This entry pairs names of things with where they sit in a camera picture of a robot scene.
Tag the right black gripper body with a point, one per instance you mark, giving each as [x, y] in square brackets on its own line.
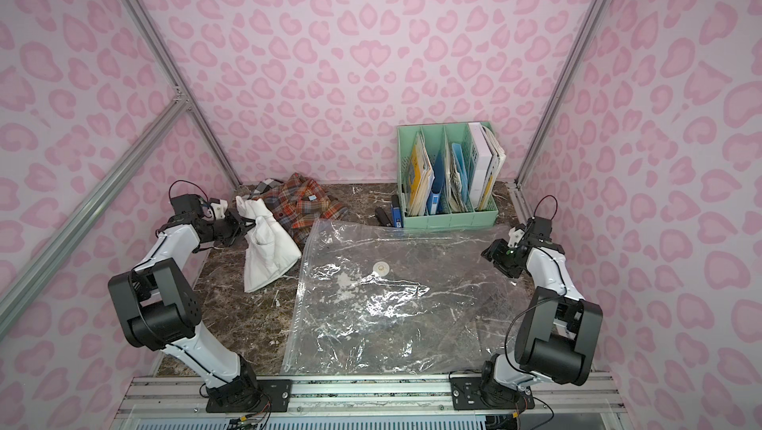
[500, 254]

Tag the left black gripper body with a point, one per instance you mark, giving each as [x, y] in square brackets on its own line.
[229, 223]

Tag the red plaid shirt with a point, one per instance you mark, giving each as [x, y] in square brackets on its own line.
[299, 202]

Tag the clear plastic vacuum bag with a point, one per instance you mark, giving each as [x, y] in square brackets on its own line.
[374, 300]

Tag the black white checkered shirt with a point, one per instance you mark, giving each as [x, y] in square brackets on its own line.
[264, 186]

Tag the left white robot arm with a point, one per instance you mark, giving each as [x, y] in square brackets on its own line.
[157, 308]

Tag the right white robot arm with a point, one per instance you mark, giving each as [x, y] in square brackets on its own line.
[558, 332]

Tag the blue folder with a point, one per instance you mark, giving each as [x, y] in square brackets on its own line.
[435, 201]

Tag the white book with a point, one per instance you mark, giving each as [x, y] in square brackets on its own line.
[487, 158]

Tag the green desk file organizer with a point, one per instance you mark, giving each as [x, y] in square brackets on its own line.
[454, 140]

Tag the blue marker box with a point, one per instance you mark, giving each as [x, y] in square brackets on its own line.
[397, 215]

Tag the yellow book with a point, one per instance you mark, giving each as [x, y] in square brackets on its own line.
[420, 177]

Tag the black small object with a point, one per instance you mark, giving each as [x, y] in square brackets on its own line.
[382, 217]

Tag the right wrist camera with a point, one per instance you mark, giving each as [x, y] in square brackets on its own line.
[538, 231]

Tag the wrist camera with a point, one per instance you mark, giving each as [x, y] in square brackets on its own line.
[189, 206]
[538, 231]

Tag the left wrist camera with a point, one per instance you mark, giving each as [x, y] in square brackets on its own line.
[189, 206]

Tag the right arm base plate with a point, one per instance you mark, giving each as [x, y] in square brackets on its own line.
[472, 392]

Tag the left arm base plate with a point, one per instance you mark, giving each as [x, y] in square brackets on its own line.
[245, 397]

